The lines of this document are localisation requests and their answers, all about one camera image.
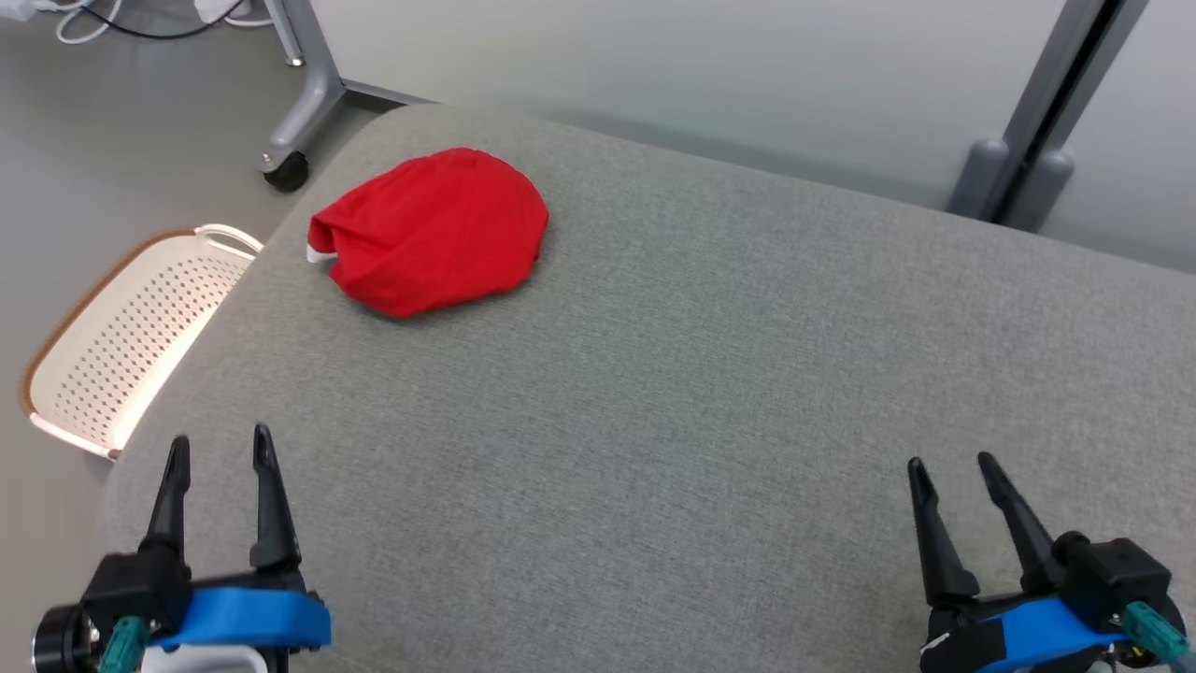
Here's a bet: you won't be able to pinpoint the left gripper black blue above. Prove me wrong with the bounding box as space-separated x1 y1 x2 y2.
33 423 333 673

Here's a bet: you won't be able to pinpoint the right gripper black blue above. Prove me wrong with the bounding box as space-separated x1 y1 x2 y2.
906 451 1133 673

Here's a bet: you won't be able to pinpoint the red shorts with white trim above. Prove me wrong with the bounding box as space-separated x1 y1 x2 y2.
306 147 551 321

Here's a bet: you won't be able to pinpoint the cream perforated laundry basket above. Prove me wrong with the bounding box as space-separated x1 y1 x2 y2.
21 223 266 462

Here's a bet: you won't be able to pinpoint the grey table leg with caster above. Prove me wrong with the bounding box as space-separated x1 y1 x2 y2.
257 0 349 193

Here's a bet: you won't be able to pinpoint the white power strip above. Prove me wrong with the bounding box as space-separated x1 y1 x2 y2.
193 0 274 27

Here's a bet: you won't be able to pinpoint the teal connector left camera cable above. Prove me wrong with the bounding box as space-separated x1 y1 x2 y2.
98 615 150 673

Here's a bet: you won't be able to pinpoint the teal connector camera cable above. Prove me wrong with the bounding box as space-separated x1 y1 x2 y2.
1121 601 1196 673
98 615 150 673

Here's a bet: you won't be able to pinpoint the teal connector right camera cable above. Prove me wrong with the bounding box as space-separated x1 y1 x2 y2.
1121 601 1196 673

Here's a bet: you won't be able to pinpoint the grey partition post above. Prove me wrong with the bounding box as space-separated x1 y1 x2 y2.
948 0 1152 234

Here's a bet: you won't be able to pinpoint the black floor cable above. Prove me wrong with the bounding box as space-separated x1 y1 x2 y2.
79 0 247 41

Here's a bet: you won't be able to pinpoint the white floor cable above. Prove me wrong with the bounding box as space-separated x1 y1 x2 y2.
54 0 124 46

